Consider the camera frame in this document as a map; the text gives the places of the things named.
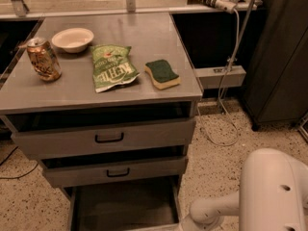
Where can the grey bottom drawer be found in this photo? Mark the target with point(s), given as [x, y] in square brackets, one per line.
[139, 205]

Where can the grey drawer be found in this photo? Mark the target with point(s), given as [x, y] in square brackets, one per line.
[139, 205]
[89, 131]
[115, 167]

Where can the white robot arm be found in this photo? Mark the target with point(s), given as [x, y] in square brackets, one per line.
[272, 197]

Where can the grey top drawer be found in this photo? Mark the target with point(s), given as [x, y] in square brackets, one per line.
[89, 131]

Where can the grey metal drawer cabinet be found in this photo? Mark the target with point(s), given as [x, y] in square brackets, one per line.
[151, 36]

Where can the grey middle drawer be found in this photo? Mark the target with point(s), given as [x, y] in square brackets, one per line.
[115, 167]

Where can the green yellow sponge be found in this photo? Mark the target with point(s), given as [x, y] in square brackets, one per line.
[162, 75]

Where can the green chip bag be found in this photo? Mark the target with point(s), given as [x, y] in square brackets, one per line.
[112, 67]

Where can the white paper bowl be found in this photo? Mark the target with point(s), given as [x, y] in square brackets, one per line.
[73, 40]

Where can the gold soda can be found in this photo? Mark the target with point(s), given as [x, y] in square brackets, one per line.
[43, 59]

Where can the dark cabinet right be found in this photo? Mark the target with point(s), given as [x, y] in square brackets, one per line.
[276, 83]

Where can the grey metal bracket box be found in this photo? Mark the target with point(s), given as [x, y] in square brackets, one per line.
[218, 77]

